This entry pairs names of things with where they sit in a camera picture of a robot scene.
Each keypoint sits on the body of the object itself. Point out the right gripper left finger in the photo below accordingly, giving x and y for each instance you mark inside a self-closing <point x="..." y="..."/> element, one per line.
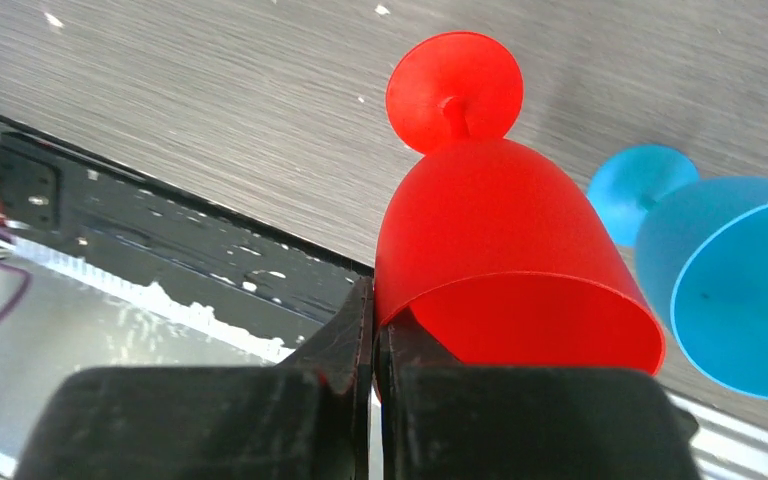
<point x="304" y="418"/>

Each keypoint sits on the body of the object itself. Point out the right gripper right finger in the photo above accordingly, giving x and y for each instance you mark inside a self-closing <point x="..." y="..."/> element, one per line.
<point x="442" y="419"/>

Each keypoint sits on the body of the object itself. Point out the red plastic wine glass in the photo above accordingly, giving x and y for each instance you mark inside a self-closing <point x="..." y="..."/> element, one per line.
<point x="492" y="247"/>

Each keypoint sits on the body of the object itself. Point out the blue wine glass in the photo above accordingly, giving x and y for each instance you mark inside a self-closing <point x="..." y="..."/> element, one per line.
<point x="700" y="254"/>

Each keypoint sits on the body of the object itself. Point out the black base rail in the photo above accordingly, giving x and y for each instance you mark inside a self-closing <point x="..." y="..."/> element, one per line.
<point x="159" y="248"/>

